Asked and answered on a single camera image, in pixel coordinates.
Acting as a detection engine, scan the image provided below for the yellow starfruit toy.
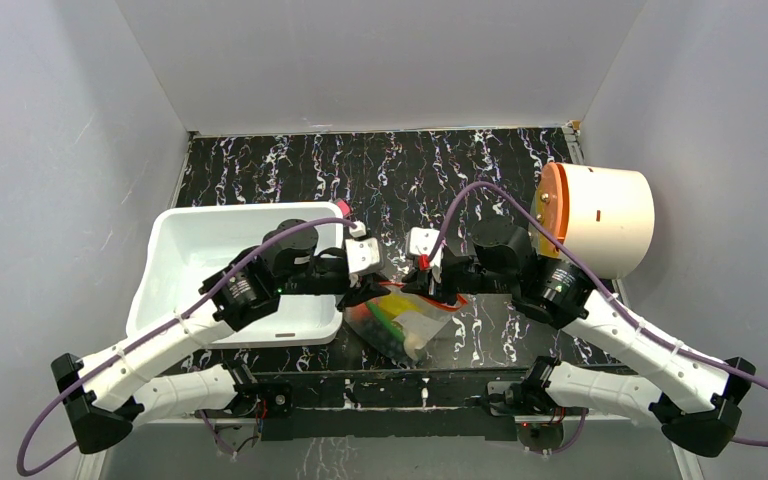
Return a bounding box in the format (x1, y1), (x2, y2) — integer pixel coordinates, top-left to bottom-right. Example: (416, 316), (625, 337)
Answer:
(377, 294), (422, 318)

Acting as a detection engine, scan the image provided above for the black grape bunch toy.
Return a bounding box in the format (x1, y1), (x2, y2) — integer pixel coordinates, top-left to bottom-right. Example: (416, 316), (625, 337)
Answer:
(368, 321), (405, 352)

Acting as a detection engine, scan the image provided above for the clear orange zip bag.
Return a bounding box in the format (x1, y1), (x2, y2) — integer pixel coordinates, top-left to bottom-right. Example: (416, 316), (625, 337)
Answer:
(343, 282), (468, 367)

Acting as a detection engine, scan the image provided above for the beige mushroom toy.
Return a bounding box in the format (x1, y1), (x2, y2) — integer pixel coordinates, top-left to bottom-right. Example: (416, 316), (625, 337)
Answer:
(403, 331), (427, 362)

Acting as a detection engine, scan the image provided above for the white plastic bin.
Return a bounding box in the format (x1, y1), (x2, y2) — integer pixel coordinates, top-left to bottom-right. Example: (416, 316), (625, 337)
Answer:
(125, 201), (346, 349)

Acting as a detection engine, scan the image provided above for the green chili pepper toy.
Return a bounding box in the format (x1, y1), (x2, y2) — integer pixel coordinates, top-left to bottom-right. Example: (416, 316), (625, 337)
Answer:
(364, 302), (405, 341)

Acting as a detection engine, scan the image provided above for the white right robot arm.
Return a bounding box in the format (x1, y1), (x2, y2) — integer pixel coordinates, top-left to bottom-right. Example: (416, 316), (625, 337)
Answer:
(403, 216), (754, 458)

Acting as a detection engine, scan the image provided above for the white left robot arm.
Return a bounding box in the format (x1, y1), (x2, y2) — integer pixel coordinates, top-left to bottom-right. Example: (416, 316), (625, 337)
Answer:
(51, 219), (389, 454)

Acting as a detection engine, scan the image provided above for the small pink cube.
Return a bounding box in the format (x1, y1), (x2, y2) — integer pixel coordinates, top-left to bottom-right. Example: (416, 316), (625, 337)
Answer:
(335, 199), (352, 218)

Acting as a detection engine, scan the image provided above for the white orange cylinder container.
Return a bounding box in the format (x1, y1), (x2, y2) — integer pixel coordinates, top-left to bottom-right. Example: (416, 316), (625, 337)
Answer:
(531, 162), (655, 280)

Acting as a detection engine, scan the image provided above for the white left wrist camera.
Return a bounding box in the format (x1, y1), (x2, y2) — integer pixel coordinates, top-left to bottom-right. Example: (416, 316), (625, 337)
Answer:
(344, 221), (385, 277)

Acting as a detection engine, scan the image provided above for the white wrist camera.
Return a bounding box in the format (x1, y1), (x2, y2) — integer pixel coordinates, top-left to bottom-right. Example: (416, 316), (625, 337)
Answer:
(344, 221), (385, 277)
(406, 227), (442, 276)

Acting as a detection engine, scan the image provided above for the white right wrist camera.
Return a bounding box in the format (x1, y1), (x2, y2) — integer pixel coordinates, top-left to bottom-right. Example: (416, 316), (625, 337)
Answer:
(406, 227), (442, 276)

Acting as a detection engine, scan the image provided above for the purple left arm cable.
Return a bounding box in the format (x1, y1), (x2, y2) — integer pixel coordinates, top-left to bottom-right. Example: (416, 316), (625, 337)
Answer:
(16, 218), (365, 478)

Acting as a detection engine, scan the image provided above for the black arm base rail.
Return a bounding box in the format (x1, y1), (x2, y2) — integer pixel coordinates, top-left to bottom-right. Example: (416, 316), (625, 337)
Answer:
(254, 367), (527, 442)

